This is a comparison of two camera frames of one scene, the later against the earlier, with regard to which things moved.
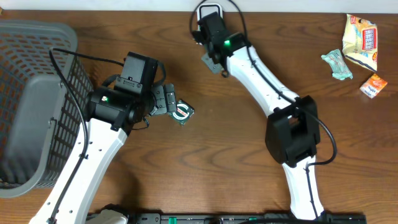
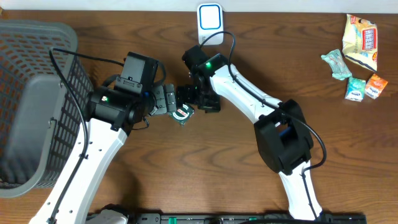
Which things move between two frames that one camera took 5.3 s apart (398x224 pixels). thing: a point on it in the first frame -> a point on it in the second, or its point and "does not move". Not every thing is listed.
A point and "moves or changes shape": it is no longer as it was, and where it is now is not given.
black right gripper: x=212 y=67 -> x=211 y=105
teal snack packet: x=339 y=69 does not move
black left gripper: x=166 y=93 does not move
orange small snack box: x=372 y=86 moves or changes shape
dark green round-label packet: x=184 y=111 does not move
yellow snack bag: x=359 y=41 does not move
